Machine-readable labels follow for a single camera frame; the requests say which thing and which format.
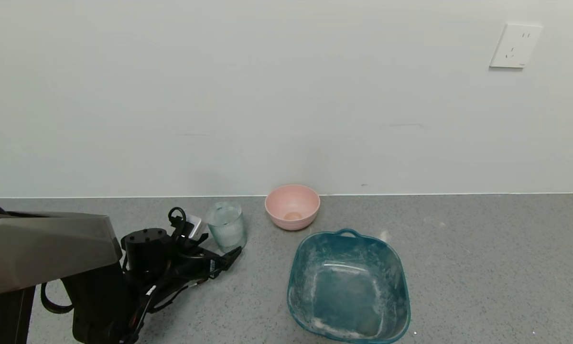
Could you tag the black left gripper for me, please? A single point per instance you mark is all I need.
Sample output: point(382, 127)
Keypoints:
point(213, 267)

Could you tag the ribbed clear glass cup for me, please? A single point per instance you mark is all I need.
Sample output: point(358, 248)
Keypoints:
point(228, 231)

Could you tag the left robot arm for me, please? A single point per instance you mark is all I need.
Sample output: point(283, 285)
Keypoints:
point(37, 248)

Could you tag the pink bowl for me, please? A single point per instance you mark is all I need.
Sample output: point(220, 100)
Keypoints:
point(286, 203)

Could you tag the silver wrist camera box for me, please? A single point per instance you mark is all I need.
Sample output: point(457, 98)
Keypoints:
point(194, 227)

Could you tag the white wall socket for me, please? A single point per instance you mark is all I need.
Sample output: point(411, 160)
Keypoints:
point(515, 45)

